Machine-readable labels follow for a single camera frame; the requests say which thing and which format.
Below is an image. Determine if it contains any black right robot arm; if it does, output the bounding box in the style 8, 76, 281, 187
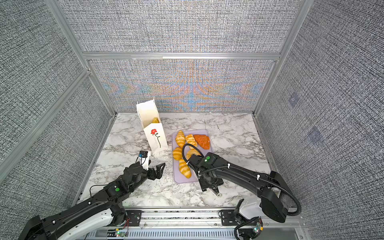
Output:
186, 153, 292, 223

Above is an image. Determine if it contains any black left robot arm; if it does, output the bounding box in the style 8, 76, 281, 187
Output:
19, 163, 166, 240

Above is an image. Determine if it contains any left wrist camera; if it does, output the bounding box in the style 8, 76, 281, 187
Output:
138, 151, 151, 171

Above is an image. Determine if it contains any golden ring donut bread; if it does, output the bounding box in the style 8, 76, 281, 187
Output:
186, 149, 201, 160

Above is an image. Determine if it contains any twisted golden bread roll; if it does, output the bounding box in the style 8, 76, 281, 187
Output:
185, 134, 198, 148

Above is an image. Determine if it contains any small striped croissant left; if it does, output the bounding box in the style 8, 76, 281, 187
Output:
173, 147, 183, 161

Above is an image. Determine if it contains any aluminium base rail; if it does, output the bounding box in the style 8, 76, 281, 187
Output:
50, 206, 310, 240

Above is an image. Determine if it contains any lavender plastic tray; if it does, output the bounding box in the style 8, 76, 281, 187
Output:
171, 129, 219, 184

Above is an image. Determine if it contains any black corrugated cable conduit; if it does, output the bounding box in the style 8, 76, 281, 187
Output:
181, 143, 302, 240

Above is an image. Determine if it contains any reddish brown croissant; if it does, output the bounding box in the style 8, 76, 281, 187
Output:
194, 135, 211, 150

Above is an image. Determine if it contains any round golden pastry bottom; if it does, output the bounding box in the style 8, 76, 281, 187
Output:
152, 118, 160, 124

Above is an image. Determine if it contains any white paper bag red flower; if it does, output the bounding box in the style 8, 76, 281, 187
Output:
136, 99, 169, 154

